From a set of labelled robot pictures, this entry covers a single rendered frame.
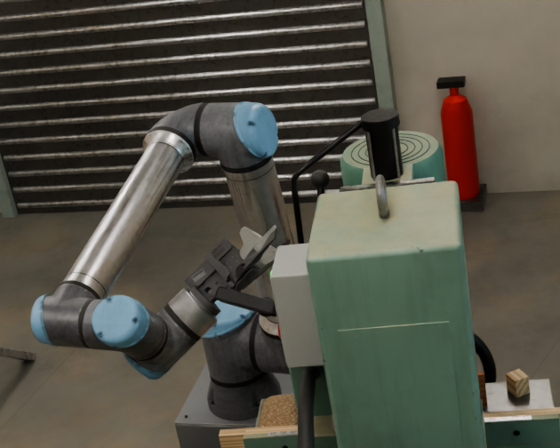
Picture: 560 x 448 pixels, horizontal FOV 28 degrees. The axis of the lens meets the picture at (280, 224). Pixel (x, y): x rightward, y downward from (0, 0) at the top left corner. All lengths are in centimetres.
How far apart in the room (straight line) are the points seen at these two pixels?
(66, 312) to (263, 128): 60
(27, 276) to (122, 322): 337
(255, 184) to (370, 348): 84
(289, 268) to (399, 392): 25
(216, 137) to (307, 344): 78
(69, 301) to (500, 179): 342
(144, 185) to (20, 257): 329
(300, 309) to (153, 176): 72
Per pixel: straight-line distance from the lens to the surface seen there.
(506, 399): 230
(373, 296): 158
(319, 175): 202
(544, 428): 216
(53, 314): 205
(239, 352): 271
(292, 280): 161
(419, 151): 189
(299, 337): 166
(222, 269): 206
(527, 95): 505
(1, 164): 590
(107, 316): 197
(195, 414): 288
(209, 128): 234
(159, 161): 231
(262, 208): 242
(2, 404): 439
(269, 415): 229
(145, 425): 402
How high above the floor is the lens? 224
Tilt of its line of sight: 25 degrees down
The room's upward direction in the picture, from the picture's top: 10 degrees counter-clockwise
